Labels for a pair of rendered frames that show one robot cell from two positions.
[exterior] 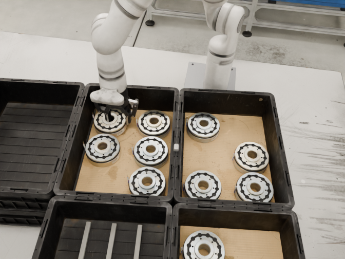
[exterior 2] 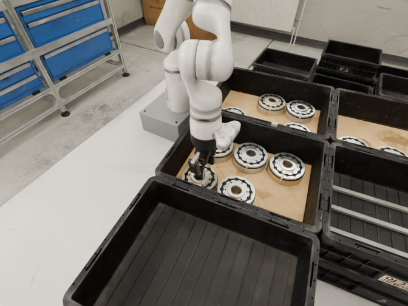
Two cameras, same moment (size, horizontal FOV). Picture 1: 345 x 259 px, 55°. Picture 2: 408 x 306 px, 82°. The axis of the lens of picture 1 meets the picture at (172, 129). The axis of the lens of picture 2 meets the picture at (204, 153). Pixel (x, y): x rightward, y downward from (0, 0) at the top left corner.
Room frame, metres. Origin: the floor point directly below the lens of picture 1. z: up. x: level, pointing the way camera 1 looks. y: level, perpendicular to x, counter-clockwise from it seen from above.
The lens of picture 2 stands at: (0.52, 0.57, 1.40)
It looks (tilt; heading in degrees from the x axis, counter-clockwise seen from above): 47 degrees down; 292
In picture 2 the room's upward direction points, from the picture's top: straight up
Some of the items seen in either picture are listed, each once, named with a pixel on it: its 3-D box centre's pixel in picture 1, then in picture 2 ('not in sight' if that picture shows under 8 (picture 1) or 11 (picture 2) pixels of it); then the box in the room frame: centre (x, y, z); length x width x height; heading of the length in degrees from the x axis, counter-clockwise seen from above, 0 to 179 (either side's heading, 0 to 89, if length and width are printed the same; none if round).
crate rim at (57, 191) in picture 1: (123, 136); (246, 158); (0.58, 0.14, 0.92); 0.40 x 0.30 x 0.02; 179
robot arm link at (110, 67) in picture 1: (108, 45); (201, 80); (0.69, 0.17, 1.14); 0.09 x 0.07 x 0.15; 11
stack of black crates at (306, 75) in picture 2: not in sight; (278, 88); (0.59, -1.17, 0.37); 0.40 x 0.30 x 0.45; 173
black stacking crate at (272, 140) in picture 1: (226, 152); (267, 110); (0.57, -0.16, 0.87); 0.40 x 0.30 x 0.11; 179
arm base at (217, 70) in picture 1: (218, 69); (178, 88); (0.92, -0.16, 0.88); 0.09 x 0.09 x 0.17; 86
